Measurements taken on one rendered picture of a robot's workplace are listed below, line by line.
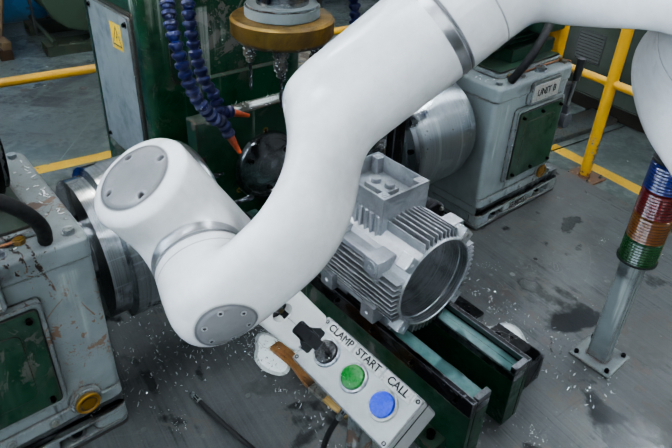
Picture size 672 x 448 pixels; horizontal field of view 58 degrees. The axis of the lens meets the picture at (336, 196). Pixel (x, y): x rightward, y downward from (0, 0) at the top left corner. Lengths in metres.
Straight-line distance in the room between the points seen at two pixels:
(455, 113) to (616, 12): 0.83
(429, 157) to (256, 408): 0.58
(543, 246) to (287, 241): 1.11
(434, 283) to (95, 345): 0.54
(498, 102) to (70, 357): 0.94
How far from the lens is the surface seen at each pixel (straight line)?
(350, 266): 0.96
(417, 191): 0.95
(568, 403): 1.15
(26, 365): 0.91
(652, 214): 1.04
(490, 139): 1.37
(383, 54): 0.46
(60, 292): 0.87
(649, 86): 0.57
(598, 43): 4.37
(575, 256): 1.48
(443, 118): 1.26
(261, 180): 1.25
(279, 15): 1.01
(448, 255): 1.03
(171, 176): 0.46
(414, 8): 0.47
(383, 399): 0.71
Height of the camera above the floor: 1.62
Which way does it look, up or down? 32 degrees down
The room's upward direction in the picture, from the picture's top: 3 degrees clockwise
